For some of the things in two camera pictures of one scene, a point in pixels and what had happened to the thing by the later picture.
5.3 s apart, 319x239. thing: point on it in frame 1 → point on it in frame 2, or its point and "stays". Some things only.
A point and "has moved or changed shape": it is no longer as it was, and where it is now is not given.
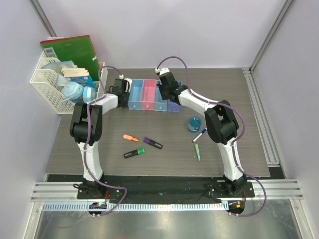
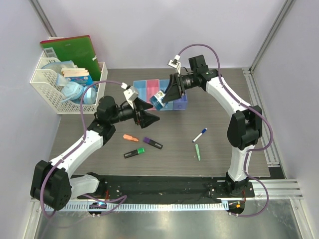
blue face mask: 72,90 stays
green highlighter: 134,153 stays
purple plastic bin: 173,106 has moved or changed shape
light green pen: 198,152 stays
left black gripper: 126,104 → 145,118
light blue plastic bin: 135,94 has moved or changed shape
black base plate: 159,189 stays
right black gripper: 164,97 → 175,87
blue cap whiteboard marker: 203,132 stays
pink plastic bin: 148,94 has moved or changed shape
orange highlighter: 130,138 stays
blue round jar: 195,124 → 157,100
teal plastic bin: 160,104 has moved or changed shape
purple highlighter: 152,143 stays
